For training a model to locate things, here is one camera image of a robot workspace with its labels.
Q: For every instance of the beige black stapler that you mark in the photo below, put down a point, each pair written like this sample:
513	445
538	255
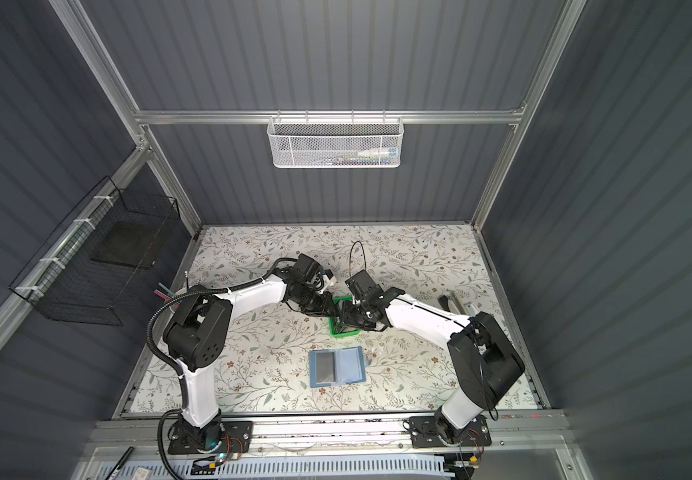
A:
450	303

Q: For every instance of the blue leather card holder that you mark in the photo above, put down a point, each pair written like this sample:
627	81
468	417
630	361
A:
350	366

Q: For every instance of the black wire basket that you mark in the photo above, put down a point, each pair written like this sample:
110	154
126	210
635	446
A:
98	269

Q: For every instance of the green plastic card tray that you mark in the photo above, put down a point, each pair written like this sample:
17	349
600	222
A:
337	328

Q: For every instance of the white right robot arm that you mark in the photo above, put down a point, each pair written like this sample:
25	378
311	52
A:
485	361

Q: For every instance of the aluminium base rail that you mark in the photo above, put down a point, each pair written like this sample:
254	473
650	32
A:
333	434

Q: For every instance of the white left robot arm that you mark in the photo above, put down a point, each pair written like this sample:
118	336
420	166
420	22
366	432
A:
196	333

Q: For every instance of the white mesh wall basket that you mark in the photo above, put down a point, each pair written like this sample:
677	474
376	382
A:
331	144

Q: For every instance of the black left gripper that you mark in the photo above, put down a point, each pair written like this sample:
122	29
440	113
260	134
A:
325	308

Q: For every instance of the black pen on base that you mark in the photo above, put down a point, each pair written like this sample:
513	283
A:
120	464

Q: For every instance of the green pencil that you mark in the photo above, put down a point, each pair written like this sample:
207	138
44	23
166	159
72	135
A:
165	293

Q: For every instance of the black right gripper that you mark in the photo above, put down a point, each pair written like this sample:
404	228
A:
346	313

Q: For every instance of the black VIP card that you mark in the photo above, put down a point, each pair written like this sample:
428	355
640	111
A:
323	368

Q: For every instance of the white tube in basket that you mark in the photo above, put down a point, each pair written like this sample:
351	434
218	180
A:
380	154

